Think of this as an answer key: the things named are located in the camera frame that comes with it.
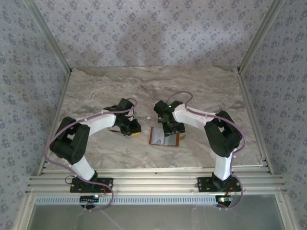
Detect aluminium lower frame post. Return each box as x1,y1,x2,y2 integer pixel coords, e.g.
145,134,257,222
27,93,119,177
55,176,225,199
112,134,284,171
275,193,297,230
13,193,36,230

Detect thin black camera cable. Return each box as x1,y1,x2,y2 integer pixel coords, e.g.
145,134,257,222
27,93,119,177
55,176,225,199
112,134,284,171
108,126,125,135

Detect aluminium upright frame post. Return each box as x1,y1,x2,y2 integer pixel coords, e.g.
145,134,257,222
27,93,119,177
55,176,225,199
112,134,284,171
237,0,286,74
24,0,72,74

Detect aluminium extrusion base rails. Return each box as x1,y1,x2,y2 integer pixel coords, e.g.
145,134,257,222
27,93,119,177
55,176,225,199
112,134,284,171
25,166,288,195

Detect brown leather card holder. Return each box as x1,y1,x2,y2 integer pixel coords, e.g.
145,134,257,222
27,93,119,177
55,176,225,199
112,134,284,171
149,126,187,147

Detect small black circuit board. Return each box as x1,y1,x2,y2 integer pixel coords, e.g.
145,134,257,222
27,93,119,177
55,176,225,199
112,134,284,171
80,195,101,203
215,195,234,207

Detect grey metal panel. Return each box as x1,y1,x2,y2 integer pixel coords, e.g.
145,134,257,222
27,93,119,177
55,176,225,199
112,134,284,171
28,194,286,230

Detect grey slotted cable duct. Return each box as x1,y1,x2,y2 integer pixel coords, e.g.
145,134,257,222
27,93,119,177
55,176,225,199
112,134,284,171
35,194,220,206

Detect aluminium table side rail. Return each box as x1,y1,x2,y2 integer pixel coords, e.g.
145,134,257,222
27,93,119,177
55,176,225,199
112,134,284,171
35,69,72,177
236,68,274,173

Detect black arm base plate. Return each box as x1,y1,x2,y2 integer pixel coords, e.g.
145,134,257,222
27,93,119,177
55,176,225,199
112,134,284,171
70,177,114,193
197,176,242,192

